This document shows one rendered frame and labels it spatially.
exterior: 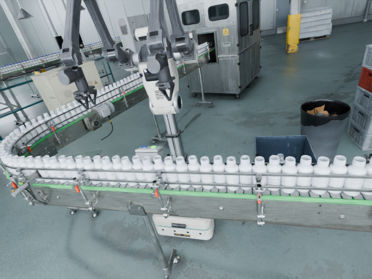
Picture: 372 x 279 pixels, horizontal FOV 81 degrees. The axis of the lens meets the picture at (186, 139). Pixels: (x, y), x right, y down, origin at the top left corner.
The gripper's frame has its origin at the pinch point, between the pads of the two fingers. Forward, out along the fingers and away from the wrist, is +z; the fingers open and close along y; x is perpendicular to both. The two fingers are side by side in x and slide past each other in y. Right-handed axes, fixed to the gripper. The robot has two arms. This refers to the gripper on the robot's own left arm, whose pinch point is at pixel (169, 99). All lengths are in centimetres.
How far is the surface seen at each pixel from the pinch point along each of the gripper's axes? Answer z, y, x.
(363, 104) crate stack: 87, 180, -158
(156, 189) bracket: 33.7, -24.9, 5.4
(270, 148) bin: 54, 41, -48
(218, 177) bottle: 33.7, -15.6, -21.8
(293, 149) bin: 55, 41, -62
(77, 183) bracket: 32, -25, 50
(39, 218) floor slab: 138, 27, 200
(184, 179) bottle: 34.7, -16.3, -5.4
